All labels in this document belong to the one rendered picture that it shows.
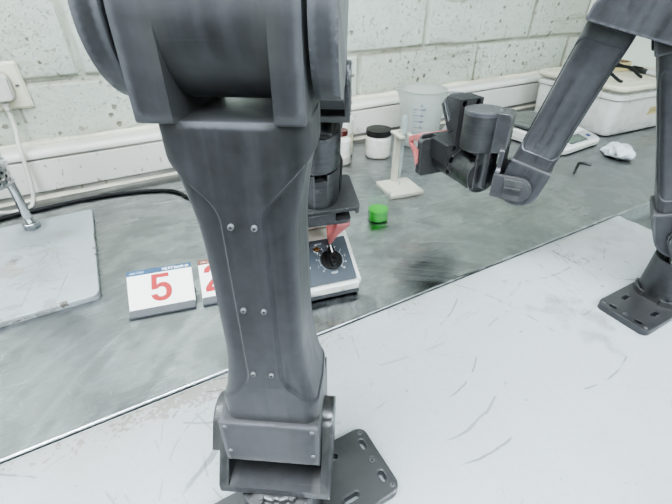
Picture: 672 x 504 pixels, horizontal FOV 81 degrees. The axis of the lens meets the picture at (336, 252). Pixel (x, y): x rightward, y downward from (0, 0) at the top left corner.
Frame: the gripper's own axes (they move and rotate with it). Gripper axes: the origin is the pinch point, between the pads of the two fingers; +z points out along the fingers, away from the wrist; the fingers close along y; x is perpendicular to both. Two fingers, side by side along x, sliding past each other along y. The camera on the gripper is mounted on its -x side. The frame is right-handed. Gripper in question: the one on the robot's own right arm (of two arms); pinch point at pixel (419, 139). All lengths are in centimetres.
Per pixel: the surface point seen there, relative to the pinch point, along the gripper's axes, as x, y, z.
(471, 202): 13.7, -11.2, -4.9
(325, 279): 10.0, 27.7, -23.0
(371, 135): 6.7, -1.2, 25.1
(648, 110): 9, -90, 17
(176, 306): 12, 49, -18
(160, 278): 10, 50, -14
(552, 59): -1, -89, 57
